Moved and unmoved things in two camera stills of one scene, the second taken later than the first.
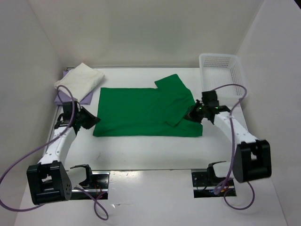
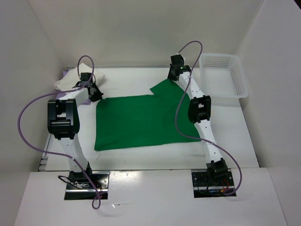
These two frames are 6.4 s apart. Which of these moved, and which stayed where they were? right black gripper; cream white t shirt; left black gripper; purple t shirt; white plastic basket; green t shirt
Moved: left black gripper; green t shirt; right black gripper
Stayed: purple t shirt; white plastic basket; cream white t shirt
